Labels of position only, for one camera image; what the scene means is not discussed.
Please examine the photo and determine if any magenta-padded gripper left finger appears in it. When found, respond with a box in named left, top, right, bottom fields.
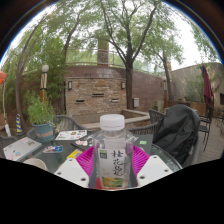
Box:
left=53, top=146, right=98, bottom=188

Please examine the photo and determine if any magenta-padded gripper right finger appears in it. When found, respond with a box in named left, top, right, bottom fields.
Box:
left=128, top=143, right=174, bottom=188

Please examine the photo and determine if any clear white-capped drink bottle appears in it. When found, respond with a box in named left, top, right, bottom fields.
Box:
left=92, top=113, right=138, bottom=190

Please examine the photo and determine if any small yellow card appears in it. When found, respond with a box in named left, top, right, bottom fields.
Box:
left=65, top=149, right=84, bottom=160

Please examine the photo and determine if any black laptop with stickers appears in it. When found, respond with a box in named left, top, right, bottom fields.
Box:
left=70, top=131, right=155, bottom=158

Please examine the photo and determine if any flat round red coaster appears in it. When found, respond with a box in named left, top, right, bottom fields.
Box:
left=94, top=176, right=105, bottom=190

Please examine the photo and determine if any round glass patio table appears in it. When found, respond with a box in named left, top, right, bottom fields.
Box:
left=0, top=128, right=184, bottom=191

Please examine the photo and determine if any small colourful sticker card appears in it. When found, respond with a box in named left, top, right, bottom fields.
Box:
left=42, top=145, right=64, bottom=154

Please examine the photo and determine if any grey mesh metal armchair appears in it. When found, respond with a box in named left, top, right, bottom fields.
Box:
left=128, top=108, right=202, bottom=168
left=53, top=114, right=88, bottom=133

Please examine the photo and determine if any black backpack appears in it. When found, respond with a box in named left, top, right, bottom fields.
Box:
left=152, top=103, right=202, bottom=166

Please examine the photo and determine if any green plant in teal pot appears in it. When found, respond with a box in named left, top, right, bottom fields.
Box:
left=24, top=93, right=58, bottom=143

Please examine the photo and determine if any silver laptop with stickers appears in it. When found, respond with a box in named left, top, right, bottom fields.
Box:
left=2, top=136, right=43, bottom=162

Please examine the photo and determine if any black metal patio chair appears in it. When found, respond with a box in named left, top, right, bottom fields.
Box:
left=198, top=105, right=215, bottom=153

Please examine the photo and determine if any blue yellow striped cone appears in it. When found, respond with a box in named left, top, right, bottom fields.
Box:
left=15, top=113, right=24, bottom=134

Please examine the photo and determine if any closed maroon patio umbrella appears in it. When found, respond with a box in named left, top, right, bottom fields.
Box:
left=199, top=62, right=214, bottom=108

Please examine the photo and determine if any orange canopy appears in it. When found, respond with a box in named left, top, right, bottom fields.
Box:
left=0, top=69, right=8, bottom=86

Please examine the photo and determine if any wooden globe-topped lamp post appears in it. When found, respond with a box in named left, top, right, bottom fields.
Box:
left=39, top=64, right=50, bottom=104

